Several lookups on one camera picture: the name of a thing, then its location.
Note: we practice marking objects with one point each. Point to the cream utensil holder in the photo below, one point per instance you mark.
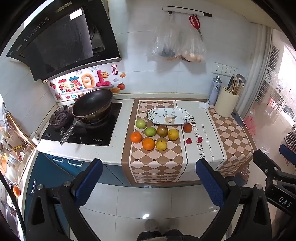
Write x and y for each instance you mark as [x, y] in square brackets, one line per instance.
[225, 104]

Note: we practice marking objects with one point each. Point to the white wall hook rail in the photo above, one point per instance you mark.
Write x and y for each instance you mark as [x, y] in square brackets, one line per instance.
[185, 10]

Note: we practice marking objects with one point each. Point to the silver spray can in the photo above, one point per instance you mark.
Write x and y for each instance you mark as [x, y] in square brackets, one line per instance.
[215, 90]

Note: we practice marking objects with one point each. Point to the brown pear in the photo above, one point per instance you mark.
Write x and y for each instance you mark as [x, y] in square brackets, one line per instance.
[162, 131]

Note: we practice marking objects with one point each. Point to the clear plastic bag with eggs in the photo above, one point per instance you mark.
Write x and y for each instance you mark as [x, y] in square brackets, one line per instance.
[193, 47]

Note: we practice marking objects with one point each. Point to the dark kitchen utensil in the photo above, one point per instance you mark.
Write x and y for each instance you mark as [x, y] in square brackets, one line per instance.
[230, 83]

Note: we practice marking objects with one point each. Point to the black range hood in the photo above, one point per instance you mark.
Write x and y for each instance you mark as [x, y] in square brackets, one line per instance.
[57, 34]

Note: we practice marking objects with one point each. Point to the floral ceramic plate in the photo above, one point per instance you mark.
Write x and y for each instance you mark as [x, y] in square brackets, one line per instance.
[170, 115]

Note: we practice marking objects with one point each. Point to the blue grey flat tool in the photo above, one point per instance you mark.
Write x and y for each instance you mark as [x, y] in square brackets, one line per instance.
[237, 118]

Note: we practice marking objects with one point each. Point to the bright orange mandarin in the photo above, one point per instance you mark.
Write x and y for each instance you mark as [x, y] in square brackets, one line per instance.
[148, 144]
[136, 137]

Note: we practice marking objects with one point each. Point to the white cup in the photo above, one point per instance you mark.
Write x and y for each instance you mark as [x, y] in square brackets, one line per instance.
[34, 139]

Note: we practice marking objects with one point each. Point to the dark orange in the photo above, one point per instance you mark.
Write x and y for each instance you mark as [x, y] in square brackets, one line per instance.
[187, 128]

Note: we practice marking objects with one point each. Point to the small orange fruit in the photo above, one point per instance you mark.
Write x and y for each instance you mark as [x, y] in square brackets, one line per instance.
[16, 191]

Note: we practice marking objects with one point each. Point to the bundle of wooden chopsticks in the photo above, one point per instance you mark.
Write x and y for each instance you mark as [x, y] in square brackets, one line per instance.
[236, 87]

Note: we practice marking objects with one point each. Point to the white wall socket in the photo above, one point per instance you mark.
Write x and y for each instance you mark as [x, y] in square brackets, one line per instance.
[217, 68]
[234, 71]
[226, 70]

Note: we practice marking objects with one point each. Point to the white crumpled tissue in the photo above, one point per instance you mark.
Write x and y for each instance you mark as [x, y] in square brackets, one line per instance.
[204, 105]

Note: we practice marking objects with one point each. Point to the blue kitchen cabinet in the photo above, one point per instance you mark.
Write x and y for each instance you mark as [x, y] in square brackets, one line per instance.
[46, 166]

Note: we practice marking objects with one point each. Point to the person's dark trousers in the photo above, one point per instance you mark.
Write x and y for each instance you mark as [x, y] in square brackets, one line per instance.
[161, 236]

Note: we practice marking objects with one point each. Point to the metal stove burner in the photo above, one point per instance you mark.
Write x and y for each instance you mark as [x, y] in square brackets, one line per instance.
[60, 115]

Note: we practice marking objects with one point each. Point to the dark metal wok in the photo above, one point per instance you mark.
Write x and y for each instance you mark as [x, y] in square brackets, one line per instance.
[92, 102]

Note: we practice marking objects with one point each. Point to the yellow citrus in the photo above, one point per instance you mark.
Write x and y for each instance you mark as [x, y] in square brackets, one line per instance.
[173, 134]
[161, 145]

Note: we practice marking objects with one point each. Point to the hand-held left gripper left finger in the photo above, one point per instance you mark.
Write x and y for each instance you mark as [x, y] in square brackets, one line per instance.
[89, 183]

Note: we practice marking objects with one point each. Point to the black glass gas stove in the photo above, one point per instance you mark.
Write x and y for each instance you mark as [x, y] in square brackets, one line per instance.
[99, 135]

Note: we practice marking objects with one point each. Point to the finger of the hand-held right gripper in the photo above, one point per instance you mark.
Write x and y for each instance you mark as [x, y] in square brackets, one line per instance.
[266, 161]
[288, 151]

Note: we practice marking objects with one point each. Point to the colourful wall decal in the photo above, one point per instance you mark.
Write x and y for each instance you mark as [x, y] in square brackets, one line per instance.
[87, 81]

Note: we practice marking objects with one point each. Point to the metal spoon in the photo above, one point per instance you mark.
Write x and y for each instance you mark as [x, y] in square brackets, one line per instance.
[241, 79]

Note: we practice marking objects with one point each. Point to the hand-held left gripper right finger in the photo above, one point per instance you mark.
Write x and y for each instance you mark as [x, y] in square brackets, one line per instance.
[209, 183]

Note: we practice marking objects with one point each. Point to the checkered printed counter mat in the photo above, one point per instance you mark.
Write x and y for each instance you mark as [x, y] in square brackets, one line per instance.
[212, 129]

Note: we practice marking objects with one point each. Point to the green apple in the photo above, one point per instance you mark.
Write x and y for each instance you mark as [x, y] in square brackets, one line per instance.
[141, 124]
[150, 131]

